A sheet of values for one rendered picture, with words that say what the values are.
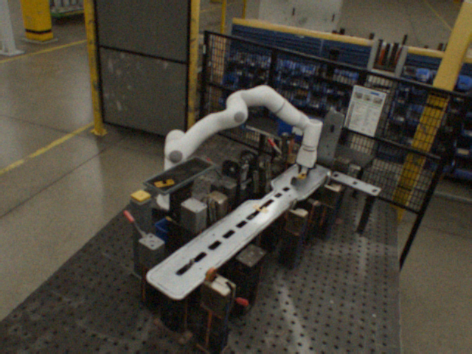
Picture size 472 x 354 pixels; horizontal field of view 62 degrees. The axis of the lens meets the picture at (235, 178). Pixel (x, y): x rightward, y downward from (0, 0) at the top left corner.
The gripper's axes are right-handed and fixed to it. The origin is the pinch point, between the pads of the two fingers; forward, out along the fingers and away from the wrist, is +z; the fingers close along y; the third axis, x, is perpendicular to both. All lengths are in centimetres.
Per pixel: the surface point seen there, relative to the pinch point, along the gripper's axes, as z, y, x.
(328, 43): -38, -74, 180
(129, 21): -32, -255, 94
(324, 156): -0.5, 0.7, 26.6
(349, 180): 2.9, 22.7, 16.0
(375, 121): -23, 19, 55
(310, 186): 3.0, 8.9, -8.3
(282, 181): 3.0, -5.6, -15.1
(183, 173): -13, -33, -69
